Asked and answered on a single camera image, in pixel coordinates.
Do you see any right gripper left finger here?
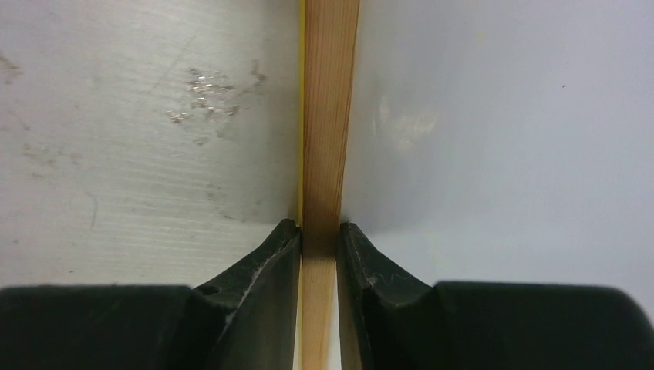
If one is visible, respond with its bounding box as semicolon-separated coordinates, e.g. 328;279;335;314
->
1;219;302;369

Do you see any yellow picture frame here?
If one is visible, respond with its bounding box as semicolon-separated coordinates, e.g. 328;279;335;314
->
298;1;360;369

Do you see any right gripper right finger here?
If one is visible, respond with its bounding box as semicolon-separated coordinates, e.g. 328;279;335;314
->
337;223;653;369

